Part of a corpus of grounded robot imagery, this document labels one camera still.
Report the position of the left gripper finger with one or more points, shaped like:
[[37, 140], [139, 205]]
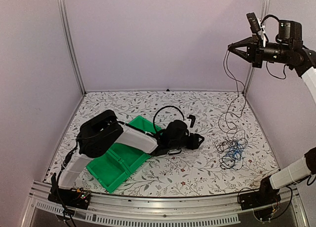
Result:
[[200, 137], [197, 144]]

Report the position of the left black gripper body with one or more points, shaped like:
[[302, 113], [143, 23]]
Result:
[[193, 144]]

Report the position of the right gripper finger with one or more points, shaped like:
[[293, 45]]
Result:
[[242, 43], [242, 54]]

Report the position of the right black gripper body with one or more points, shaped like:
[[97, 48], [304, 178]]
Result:
[[258, 53]]

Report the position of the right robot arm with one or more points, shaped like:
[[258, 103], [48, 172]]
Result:
[[289, 50]]

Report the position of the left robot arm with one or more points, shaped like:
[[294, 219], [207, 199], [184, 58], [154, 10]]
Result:
[[98, 134]]

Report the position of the floral patterned table mat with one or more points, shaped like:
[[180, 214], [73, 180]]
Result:
[[191, 173]]

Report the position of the green three-compartment bin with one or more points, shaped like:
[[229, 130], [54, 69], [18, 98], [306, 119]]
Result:
[[116, 165]]

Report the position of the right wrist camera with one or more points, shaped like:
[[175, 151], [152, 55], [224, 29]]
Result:
[[257, 28]]

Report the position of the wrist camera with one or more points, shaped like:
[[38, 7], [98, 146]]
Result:
[[190, 121], [257, 28]]

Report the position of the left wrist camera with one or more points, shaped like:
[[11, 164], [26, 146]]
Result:
[[190, 121]]

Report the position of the right aluminium frame post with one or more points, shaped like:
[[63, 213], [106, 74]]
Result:
[[261, 10]]

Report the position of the aluminium frame post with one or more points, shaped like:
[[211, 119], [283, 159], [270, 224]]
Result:
[[261, 10], [70, 45]]

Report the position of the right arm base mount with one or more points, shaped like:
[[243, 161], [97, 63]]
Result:
[[257, 198]]

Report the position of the front aluminium rail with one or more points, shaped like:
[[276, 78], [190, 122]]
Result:
[[204, 211]]

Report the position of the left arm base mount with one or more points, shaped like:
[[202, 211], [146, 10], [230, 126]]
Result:
[[77, 198]]

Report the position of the left aluminium frame post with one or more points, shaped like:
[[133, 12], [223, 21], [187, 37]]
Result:
[[70, 45]]

